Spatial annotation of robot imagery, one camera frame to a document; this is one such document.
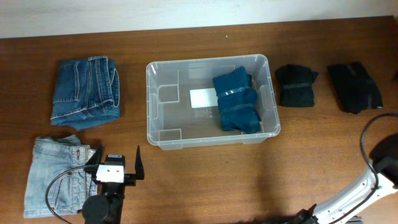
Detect black garment with tape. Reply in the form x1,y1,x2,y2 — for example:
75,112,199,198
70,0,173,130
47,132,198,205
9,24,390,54
275,64,318,108

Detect black right camera cable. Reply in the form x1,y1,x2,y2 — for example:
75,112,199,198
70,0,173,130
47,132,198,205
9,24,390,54
329,112,398,224

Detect black left camera cable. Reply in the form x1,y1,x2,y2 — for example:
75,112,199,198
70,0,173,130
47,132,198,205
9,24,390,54
45,164,94,224

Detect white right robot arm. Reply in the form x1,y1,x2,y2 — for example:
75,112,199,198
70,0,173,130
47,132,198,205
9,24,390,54
291,134,397,224

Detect black camera cable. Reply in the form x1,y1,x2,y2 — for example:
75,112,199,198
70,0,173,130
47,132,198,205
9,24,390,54
45,164,94,224
329,112,398,224

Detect clear plastic storage bin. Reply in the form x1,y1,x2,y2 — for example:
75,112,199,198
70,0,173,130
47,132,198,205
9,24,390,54
146,54,281,150

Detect folded dark blue jeans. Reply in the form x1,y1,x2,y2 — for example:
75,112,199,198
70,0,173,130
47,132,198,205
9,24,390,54
50,56,121,131

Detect folded light blue jeans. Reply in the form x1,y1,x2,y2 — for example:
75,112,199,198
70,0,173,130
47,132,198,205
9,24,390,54
24,135,98,218

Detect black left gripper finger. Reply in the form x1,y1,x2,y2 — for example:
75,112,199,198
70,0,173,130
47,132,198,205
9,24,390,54
134,146,145,180
86,144,103,166

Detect teal blue shirt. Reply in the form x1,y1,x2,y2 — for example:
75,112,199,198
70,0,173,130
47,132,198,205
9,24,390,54
213,66,261,134

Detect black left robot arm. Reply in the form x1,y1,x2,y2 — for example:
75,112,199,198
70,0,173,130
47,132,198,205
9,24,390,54
82,146,145,224

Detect white label in bin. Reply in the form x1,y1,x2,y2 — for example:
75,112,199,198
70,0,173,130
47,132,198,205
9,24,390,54
190,88,218,108

